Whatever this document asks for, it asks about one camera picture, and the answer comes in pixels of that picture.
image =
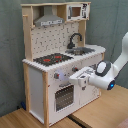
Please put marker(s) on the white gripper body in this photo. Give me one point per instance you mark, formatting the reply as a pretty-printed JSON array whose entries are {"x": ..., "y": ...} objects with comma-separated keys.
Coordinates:
[{"x": 81, "y": 77}]

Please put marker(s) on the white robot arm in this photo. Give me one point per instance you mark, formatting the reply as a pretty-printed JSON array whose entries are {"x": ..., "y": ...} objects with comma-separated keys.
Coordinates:
[{"x": 105, "y": 73}]

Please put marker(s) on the wooden toy kitchen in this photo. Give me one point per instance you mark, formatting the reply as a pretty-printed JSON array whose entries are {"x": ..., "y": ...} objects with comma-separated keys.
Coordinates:
[{"x": 40, "y": 84}]

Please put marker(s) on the right oven knob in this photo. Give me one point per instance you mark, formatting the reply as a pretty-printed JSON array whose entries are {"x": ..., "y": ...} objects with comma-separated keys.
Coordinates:
[{"x": 74, "y": 69}]

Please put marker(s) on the oven knob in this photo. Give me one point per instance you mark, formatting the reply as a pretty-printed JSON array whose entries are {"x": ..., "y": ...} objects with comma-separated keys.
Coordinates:
[
  {"x": 56, "y": 75},
  {"x": 74, "y": 69}
]

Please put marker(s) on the left oven knob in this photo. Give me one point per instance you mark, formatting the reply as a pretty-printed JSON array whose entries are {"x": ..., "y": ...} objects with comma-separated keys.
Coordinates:
[{"x": 56, "y": 75}]

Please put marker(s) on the grey toy sink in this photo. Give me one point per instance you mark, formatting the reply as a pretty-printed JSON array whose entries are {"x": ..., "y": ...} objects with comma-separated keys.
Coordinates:
[{"x": 79, "y": 51}]

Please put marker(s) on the toy oven door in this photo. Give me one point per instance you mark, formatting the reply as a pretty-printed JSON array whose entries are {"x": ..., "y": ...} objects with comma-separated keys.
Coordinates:
[{"x": 64, "y": 97}]

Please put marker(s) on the black toy stovetop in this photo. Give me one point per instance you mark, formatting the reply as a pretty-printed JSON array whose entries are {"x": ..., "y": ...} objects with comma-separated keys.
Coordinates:
[{"x": 52, "y": 59}]

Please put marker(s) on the black toy faucet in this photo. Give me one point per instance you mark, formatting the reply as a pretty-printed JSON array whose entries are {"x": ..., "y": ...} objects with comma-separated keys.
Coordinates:
[{"x": 74, "y": 40}]

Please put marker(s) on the toy microwave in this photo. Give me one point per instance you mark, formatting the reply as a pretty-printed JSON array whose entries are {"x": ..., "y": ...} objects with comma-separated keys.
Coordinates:
[{"x": 77, "y": 11}]

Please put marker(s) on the grey range hood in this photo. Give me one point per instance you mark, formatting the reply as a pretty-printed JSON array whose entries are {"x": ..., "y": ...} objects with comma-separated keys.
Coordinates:
[{"x": 48, "y": 18}]

